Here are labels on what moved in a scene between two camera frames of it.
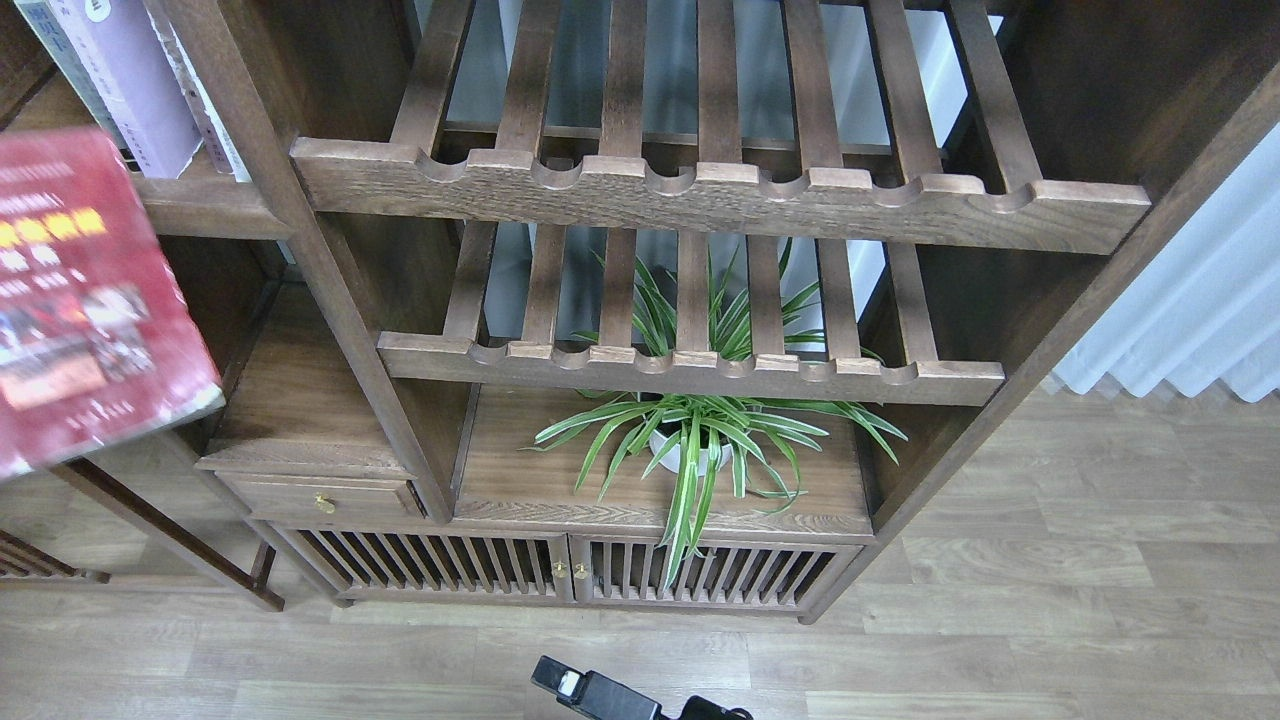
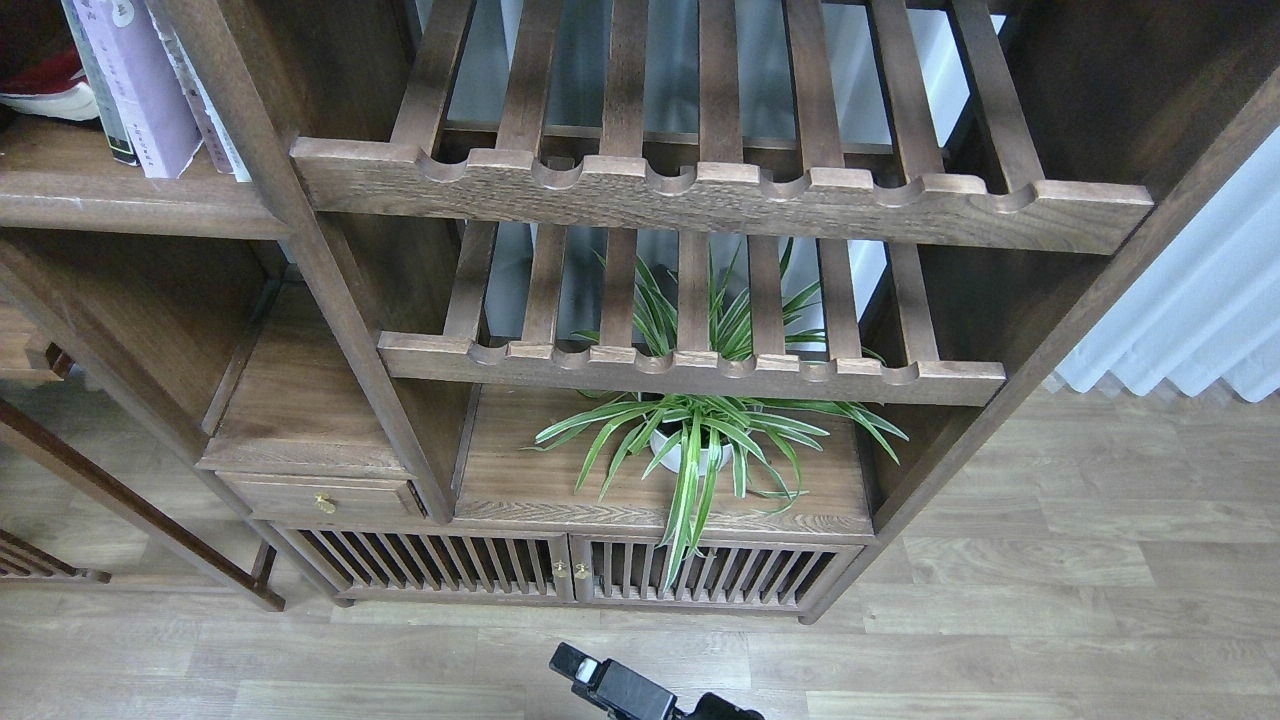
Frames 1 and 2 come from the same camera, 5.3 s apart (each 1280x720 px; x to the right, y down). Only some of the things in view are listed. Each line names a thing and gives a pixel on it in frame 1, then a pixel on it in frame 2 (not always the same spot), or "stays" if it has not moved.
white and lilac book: (135, 73) stays
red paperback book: (98, 344) → (42, 70)
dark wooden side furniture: (24, 560) stays
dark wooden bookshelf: (675, 306) stays
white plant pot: (672, 459) stays
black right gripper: (610, 699) → (623, 693)
